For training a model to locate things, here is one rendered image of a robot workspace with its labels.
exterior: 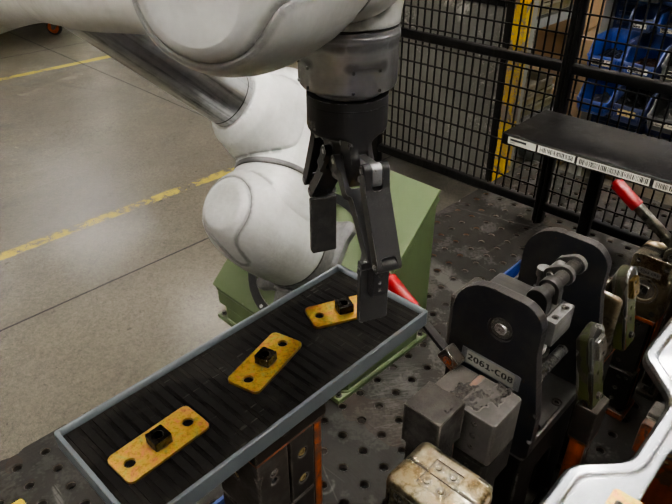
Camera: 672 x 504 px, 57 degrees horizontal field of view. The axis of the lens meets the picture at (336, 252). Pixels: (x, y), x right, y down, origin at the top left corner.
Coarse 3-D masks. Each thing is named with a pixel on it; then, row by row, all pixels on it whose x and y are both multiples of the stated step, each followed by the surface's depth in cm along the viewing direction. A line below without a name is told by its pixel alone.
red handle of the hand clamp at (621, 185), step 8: (616, 184) 100; (624, 184) 100; (616, 192) 101; (624, 192) 100; (632, 192) 100; (624, 200) 101; (632, 200) 100; (640, 200) 100; (632, 208) 100; (640, 208) 99; (640, 216) 100; (648, 216) 99; (648, 224) 100; (656, 224) 99; (656, 232) 99; (664, 232) 98; (664, 240) 99
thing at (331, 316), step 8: (352, 296) 72; (320, 304) 71; (328, 304) 71; (336, 304) 69; (344, 304) 70; (352, 304) 69; (312, 312) 69; (320, 312) 69; (328, 312) 69; (336, 312) 69; (344, 312) 69; (352, 312) 69; (312, 320) 68; (320, 320) 68; (328, 320) 68; (336, 320) 68; (344, 320) 68; (320, 328) 67
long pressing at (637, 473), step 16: (656, 336) 91; (656, 352) 87; (656, 368) 85; (656, 384) 84; (656, 432) 75; (640, 448) 73; (656, 448) 73; (592, 464) 71; (608, 464) 71; (624, 464) 71; (640, 464) 71; (656, 464) 72; (560, 480) 69; (576, 480) 70; (592, 480) 70; (608, 480) 70; (624, 480) 70; (640, 480) 70; (544, 496) 68; (560, 496) 68; (576, 496) 68; (592, 496) 68; (608, 496) 68; (640, 496) 68
